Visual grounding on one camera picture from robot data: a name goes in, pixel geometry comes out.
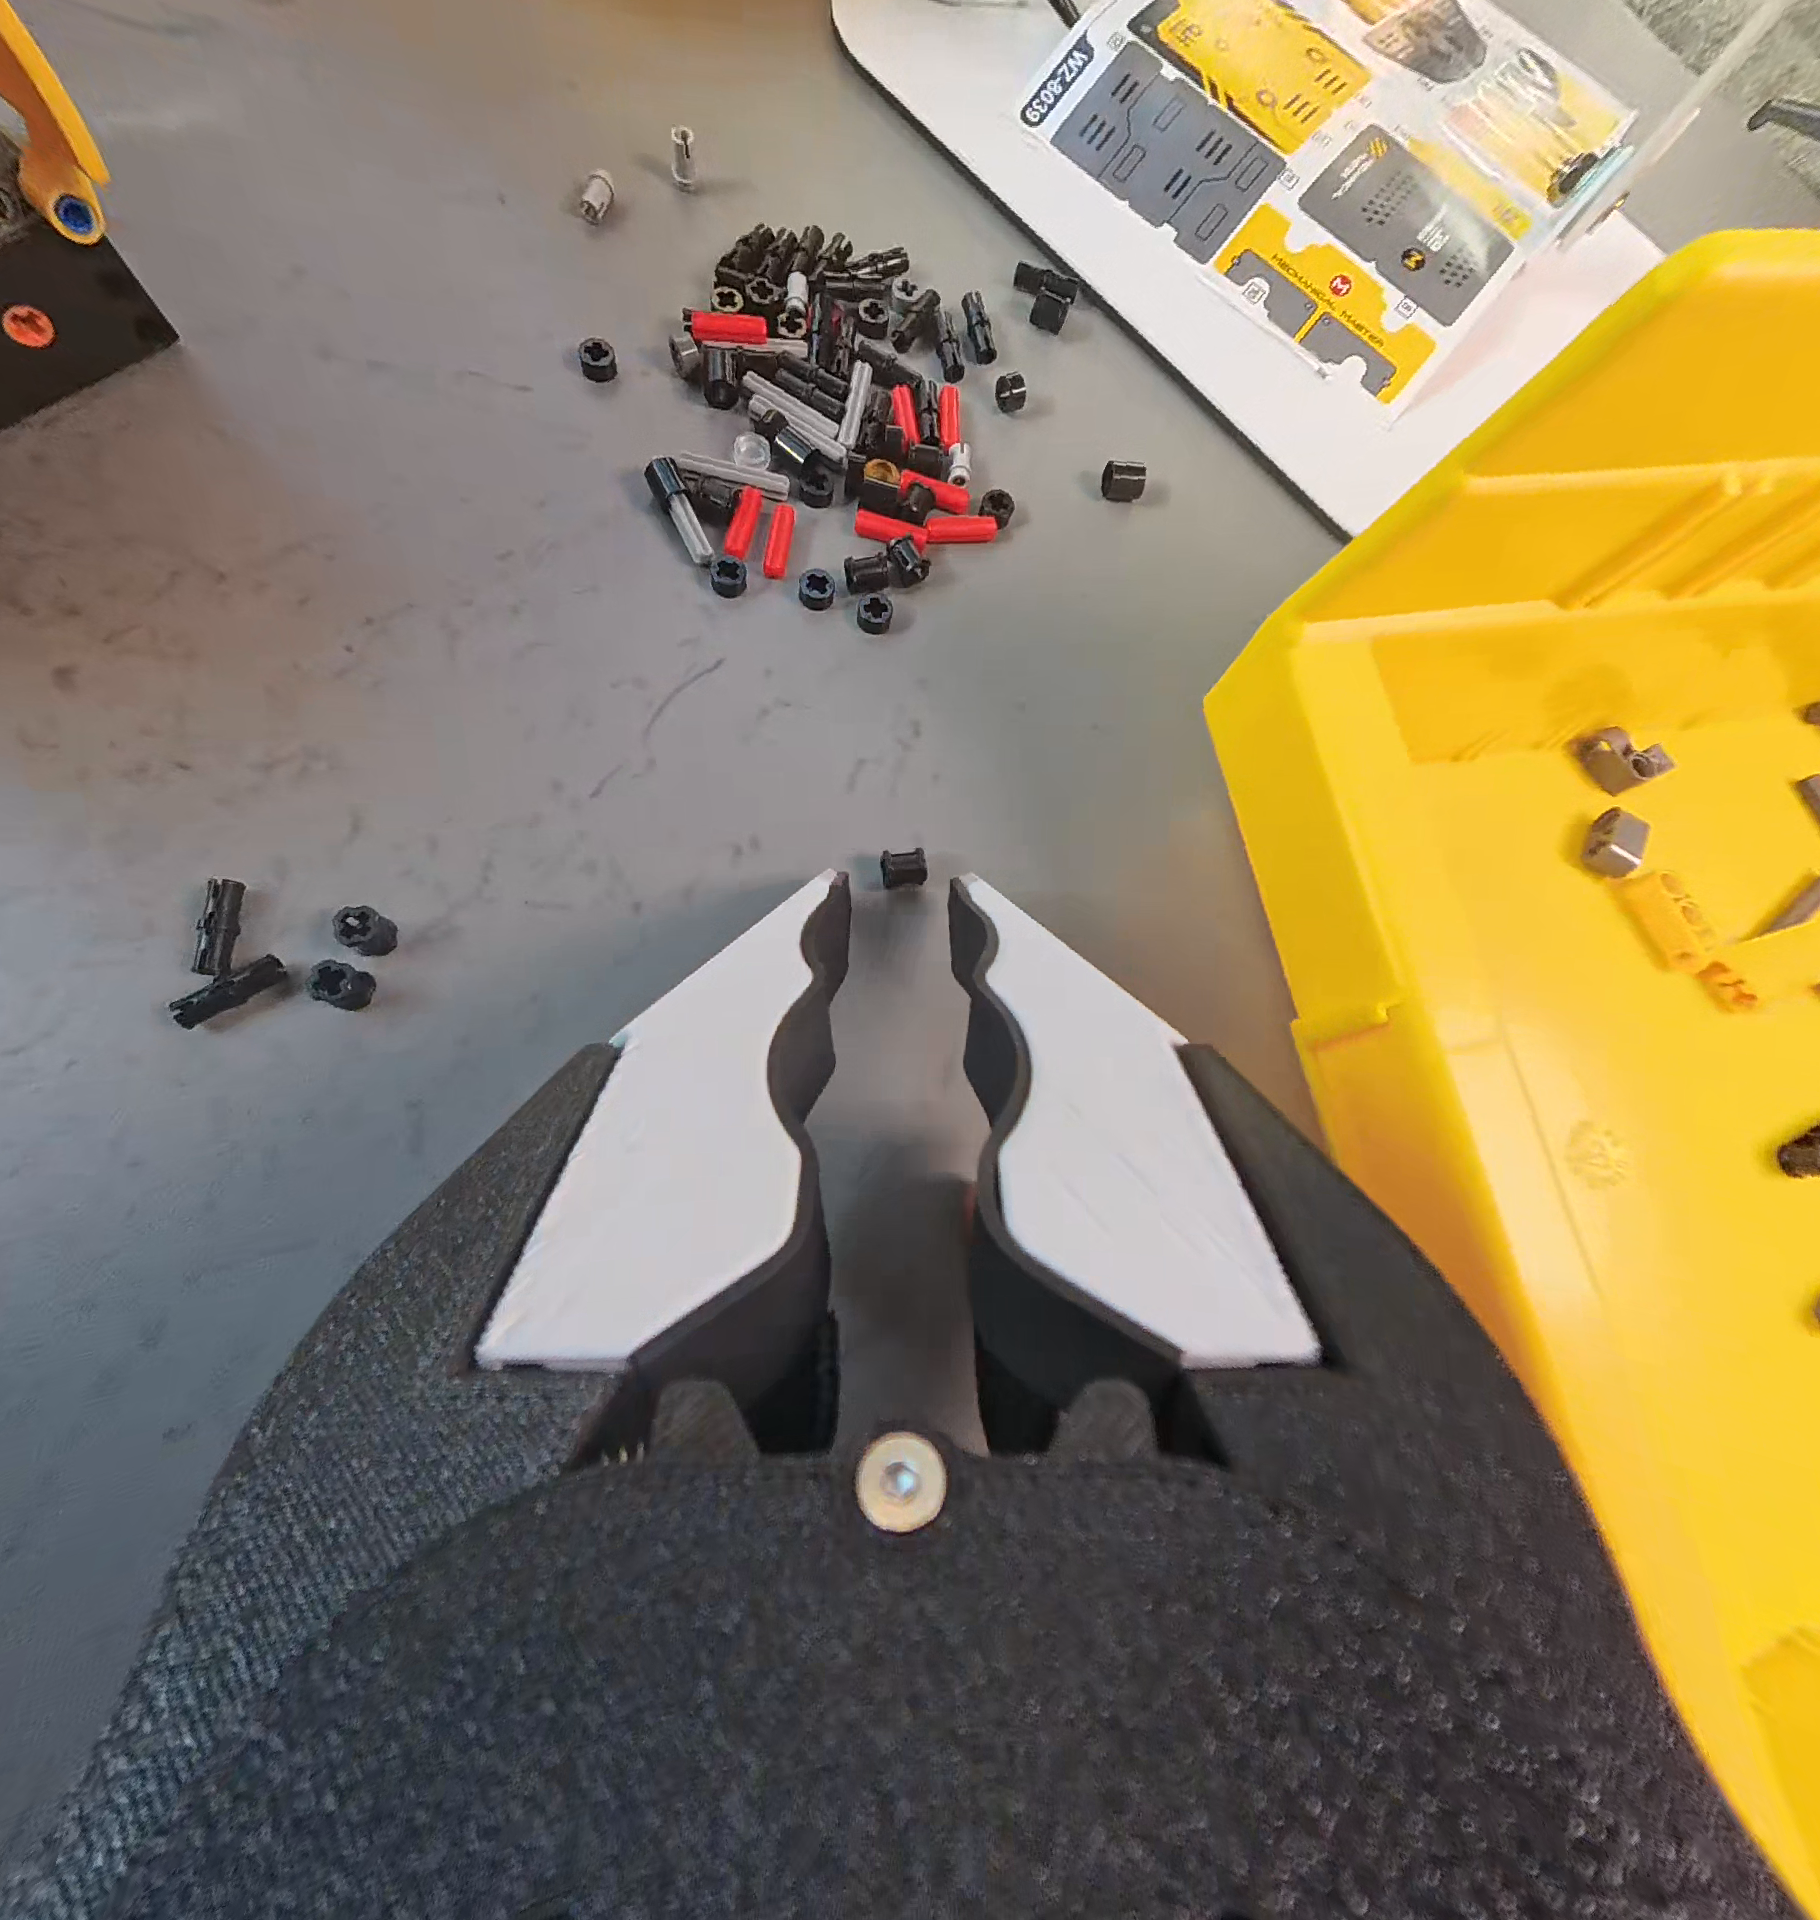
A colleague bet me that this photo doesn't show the heap of grey blue pieces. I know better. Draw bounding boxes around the heap of grey blue pieces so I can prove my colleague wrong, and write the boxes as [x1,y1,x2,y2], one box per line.
[1564,690,1820,1508]

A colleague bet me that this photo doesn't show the pile of black red pins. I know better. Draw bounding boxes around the pile of black red pins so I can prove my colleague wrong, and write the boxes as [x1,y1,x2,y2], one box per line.
[644,223,1080,631]

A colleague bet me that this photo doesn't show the yellow grey sticker sheet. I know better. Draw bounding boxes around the yellow grey sticker sheet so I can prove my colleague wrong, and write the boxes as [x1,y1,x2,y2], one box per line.
[1018,0,1640,411]

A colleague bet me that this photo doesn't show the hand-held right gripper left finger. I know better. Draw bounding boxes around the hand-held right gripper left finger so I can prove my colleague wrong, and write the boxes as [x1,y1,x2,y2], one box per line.
[472,872,857,1369]

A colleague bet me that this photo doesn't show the yellow and black lego model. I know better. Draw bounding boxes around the yellow and black lego model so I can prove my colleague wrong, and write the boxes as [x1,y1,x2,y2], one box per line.
[0,0,179,450]

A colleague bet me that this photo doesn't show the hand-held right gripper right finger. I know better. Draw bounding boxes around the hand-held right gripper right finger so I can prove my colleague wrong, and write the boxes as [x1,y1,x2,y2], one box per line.
[947,872,1322,1369]

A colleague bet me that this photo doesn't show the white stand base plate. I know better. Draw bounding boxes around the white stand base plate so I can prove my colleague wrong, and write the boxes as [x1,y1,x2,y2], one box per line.
[826,0,1673,540]

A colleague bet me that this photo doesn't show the yellow bin with many pieces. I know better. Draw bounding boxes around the yellow bin with many pieces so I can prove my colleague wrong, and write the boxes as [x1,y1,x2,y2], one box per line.
[1200,223,1820,1920]

